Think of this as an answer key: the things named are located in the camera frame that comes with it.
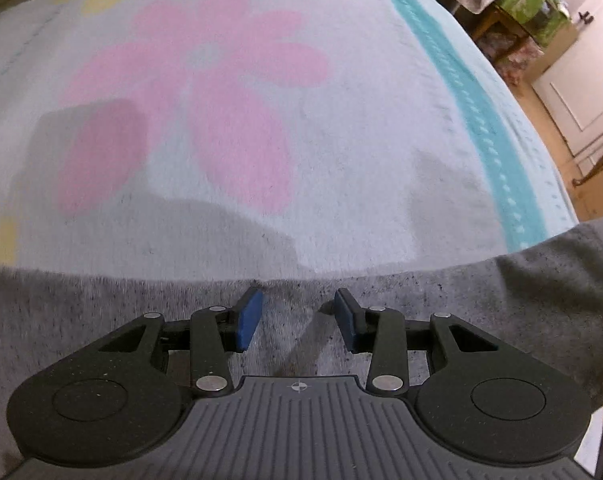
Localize grey sweatpants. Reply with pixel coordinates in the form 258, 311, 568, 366
0, 219, 603, 478

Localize cardboard box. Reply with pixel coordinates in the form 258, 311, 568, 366
575, 169, 603, 221

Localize floral white bed blanket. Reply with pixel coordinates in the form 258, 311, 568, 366
0, 0, 577, 280

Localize white door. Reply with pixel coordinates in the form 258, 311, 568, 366
533, 0, 603, 156

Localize wooden chair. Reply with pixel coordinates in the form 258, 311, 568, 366
471, 4, 530, 48

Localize green patterned bag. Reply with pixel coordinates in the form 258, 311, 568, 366
495, 0, 571, 47

